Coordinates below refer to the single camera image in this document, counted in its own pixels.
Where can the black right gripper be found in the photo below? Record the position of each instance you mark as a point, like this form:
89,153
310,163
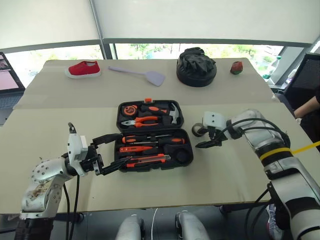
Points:
217,136

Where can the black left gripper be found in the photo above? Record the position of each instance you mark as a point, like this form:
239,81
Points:
92,160

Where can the red voltage tester pen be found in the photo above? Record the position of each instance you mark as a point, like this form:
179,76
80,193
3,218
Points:
132,149

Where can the black orange utility knife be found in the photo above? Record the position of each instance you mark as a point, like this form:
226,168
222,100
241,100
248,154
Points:
147,160

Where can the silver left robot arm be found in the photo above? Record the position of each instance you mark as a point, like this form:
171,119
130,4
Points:
45,172

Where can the bystander bare forearm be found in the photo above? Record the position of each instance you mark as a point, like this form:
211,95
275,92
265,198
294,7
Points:
306,108

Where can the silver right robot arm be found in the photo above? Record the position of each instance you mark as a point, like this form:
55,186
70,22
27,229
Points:
260,135

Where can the black tool case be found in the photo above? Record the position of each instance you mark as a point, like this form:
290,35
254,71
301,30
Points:
185,163

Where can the black electrical tape roll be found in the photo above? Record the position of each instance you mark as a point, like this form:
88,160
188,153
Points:
195,132

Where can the orange black tape measure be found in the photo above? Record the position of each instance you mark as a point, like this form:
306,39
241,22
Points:
129,110

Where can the black round pouch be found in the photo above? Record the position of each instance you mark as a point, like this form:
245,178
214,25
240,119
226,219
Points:
195,79

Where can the silver rounded robot leg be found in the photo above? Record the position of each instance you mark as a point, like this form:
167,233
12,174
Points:
130,228
191,227

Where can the red green toy fruit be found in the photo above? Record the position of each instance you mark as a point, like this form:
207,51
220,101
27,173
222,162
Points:
236,68

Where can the lilac silicone spatula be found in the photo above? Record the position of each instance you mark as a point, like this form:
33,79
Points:
155,78

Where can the red canvas shoe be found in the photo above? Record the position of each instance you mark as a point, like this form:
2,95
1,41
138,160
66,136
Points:
83,68

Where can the grey pink sneaker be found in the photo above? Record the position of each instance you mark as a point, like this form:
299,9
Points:
271,218

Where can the green capped plastic bottle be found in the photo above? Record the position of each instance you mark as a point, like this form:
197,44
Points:
276,63

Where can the black mesh office chair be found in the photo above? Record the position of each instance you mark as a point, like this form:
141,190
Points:
305,75

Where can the open laptop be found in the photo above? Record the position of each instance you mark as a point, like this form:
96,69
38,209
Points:
8,82

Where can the white roller blind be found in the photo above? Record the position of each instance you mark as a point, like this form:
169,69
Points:
45,20
200,17

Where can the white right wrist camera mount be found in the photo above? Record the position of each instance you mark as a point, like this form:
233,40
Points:
213,120

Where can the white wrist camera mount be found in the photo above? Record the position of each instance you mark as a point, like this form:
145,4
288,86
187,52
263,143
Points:
75,152
213,120

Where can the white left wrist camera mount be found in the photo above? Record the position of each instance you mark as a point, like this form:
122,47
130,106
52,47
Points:
75,152

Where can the grey window frame post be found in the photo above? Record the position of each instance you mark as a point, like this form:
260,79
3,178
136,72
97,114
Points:
103,30

